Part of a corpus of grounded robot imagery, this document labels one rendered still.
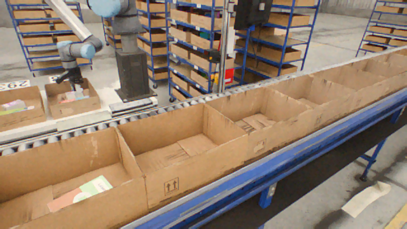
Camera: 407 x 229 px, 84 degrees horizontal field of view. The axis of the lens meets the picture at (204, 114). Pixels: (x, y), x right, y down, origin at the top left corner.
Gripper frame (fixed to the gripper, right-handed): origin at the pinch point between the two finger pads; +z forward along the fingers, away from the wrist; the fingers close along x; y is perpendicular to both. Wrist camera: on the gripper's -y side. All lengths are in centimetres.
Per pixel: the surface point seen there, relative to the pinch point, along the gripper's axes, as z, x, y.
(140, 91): -1.1, -22.4, 40.2
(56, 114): 0.4, -24.6, -14.8
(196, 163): -23, -130, 15
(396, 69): -23, -131, 194
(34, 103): 2.5, 5.3, -24.8
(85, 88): 2.3, 12.2, 9.5
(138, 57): -26, -23, 42
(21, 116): -3.7, -23.8, -31.2
